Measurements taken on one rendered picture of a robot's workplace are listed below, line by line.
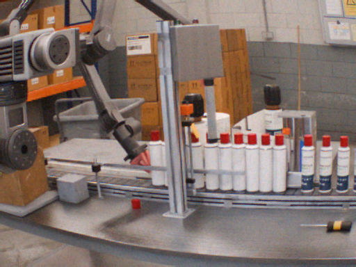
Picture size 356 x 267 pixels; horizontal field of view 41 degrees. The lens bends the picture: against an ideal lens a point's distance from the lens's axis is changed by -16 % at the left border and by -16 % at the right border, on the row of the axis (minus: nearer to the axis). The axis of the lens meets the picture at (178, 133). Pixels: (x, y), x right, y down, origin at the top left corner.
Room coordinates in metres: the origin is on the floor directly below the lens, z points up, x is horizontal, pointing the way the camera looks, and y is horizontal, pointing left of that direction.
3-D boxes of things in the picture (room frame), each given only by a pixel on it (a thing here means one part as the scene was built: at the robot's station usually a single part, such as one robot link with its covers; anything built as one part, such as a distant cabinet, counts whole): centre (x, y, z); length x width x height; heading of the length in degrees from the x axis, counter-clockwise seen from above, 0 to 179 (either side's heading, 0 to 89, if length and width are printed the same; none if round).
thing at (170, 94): (1.80, 0.02, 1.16); 0.04 x 0.04 x 0.67; 63
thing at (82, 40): (1.60, 0.29, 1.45); 0.09 x 0.08 x 0.12; 54
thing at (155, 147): (2.00, 0.08, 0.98); 0.05 x 0.05 x 0.20
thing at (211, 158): (1.90, -0.11, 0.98); 0.05 x 0.05 x 0.20
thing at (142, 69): (5.93, -0.18, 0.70); 1.20 x 0.82 x 1.39; 60
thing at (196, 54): (1.83, -0.07, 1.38); 0.17 x 0.10 x 0.19; 118
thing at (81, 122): (4.63, 0.67, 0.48); 0.89 x 0.63 x 0.96; 163
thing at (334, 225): (1.45, -0.46, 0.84); 0.20 x 0.03 x 0.03; 62
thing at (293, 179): (1.84, -0.43, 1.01); 0.14 x 0.13 x 0.26; 63
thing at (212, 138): (1.79, -0.11, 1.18); 0.04 x 0.04 x 0.21
